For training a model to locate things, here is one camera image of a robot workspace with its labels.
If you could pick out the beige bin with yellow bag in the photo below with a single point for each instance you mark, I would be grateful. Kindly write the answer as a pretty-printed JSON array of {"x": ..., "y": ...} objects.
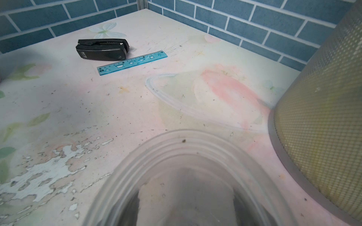
[{"x": 316, "y": 126}]

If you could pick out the teal ruler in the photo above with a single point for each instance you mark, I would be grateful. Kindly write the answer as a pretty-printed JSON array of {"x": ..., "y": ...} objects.
[{"x": 132, "y": 62}]

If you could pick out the black stapler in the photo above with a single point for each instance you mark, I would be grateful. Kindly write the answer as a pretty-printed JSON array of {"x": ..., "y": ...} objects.
[{"x": 103, "y": 49}]

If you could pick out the red lidded rice jar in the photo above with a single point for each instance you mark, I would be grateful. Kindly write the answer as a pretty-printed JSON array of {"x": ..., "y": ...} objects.
[{"x": 189, "y": 178}]

